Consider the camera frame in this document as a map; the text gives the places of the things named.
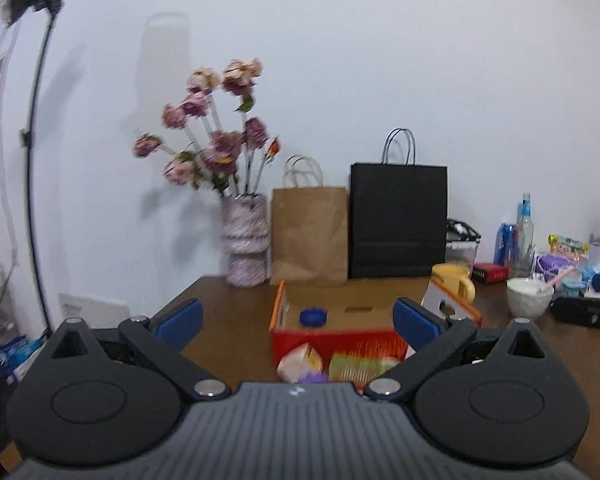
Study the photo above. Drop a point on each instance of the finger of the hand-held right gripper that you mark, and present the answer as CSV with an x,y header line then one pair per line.
x,y
575,310

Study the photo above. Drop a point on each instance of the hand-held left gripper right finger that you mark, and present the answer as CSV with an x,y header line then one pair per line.
x,y
415,325

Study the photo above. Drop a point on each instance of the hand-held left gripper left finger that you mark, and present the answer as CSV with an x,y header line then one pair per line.
x,y
180,318

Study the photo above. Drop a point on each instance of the red cardboard box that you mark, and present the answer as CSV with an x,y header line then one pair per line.
x,y
330,342

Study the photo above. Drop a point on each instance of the pink plastic stick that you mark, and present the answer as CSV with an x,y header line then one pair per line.
x,y
557,277

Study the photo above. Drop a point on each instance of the white dimpled bowl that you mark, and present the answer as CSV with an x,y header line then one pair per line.
x,y
529,300

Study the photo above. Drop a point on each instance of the purple plastic container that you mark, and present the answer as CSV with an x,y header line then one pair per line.
x,y
552,262

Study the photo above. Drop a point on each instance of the yellow mug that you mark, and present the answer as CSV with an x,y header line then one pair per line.
x,y
452,280

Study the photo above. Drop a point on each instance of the colourful snack packet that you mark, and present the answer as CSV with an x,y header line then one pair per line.
x,y
570,245

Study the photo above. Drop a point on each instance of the clear drinking glass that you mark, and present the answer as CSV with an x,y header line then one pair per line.
x,y
522,265

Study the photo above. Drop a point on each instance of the clear container with black lid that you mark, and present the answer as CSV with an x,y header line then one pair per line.
x,y
462,247

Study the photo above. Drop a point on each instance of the small red box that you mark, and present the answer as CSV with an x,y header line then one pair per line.
x,y
490,272

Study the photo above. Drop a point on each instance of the blue drink can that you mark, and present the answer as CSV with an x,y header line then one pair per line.
x,y
506,245

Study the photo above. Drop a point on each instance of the glass bottle with blue label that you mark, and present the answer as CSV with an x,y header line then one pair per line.
x,y
525,225

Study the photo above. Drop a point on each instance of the purple and white vase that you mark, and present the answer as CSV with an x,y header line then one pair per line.
x,y
245,240

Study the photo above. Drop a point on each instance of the dark blue ribbed lid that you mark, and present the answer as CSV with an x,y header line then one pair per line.
x,y
313,316

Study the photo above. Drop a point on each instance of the black paper bag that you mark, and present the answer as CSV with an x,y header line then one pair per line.
x,y
397,220

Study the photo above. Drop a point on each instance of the small purple object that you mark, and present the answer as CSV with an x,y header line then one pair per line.
x,y
313,377

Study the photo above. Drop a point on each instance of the brown paper bag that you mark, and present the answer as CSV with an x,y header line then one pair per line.
x,y
307,235

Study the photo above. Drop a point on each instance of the blue and white packet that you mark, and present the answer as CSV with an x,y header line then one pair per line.
x,y
17,357

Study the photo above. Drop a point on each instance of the pink artificial flowers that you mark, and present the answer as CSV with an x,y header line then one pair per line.
x,y
225,147

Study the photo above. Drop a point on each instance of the black light stand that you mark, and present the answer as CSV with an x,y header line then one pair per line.
x,y
30,160

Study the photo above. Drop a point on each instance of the white wall appliance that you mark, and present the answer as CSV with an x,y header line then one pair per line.
x,y
92,312

